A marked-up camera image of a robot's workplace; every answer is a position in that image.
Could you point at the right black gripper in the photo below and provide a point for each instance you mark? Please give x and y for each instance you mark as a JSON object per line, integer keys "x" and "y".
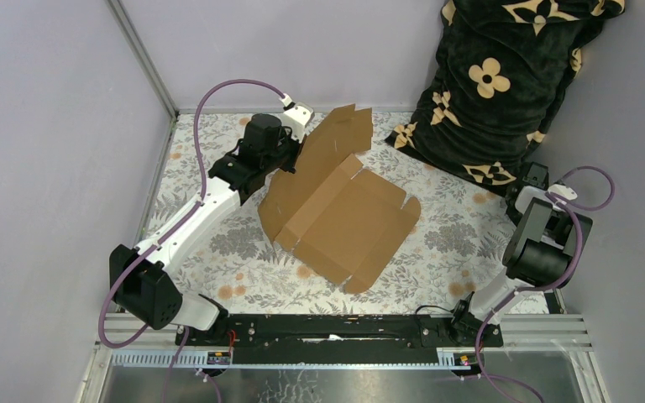
{"x": 511, "y": 214}

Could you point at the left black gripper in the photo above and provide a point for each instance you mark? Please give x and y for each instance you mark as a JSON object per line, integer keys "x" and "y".
{"x": 295, "y": 146}

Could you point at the brown cardboard box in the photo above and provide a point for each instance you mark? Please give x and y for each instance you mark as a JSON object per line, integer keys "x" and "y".
{"x": 340, "y": 219}

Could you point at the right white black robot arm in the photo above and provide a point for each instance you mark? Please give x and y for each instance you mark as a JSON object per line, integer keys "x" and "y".
{"x": 542, "y": 254}

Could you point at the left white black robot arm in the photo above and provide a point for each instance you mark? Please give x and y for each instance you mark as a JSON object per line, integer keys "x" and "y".
{"x": 141, "y": 276}

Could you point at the black floral blanket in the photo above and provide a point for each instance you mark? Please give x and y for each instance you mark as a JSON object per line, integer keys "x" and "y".
{"x": 503, "y": 69}

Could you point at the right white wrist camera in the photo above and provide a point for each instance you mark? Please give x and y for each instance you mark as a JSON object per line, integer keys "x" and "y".
{"x": 561, "y": 193}

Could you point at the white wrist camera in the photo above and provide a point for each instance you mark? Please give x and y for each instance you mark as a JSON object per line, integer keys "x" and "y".
{"x": 296, "y": 116}
{"x": 561, "y": 193}

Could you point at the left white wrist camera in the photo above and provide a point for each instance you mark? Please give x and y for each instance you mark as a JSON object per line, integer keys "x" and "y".
{"x": 296, "y": 116}

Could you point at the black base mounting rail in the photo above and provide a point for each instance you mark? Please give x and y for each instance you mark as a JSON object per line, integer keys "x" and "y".
{"x": 341, "y": 339}

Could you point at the aluminium corner post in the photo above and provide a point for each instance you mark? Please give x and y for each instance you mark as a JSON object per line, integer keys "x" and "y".
{"x": 141, "y": 54}

